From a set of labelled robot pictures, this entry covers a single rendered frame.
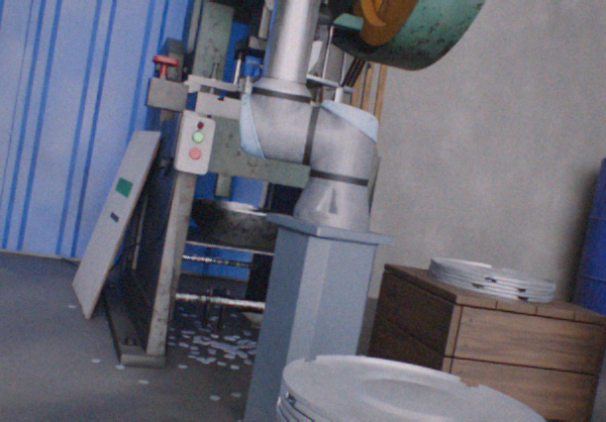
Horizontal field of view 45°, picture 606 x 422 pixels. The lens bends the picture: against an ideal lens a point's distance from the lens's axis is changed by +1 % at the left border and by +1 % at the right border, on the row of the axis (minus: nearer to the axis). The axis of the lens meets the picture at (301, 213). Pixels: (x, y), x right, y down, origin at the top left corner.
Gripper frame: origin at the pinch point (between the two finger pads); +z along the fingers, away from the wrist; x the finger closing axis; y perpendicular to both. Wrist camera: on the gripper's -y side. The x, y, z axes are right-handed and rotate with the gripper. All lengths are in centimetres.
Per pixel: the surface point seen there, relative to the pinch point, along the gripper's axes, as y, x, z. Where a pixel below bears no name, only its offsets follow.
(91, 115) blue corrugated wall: 142, 43, 17
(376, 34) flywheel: 37, -33, -21
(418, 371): -95, 8, 48
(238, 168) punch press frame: 9.0, 10.2, 27.5
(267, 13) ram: 24.5, 5.7, -16.4
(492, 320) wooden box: -47, -35, 49
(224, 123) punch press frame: 9.0, 15.9, 16.6
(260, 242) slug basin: 21, -3, 47
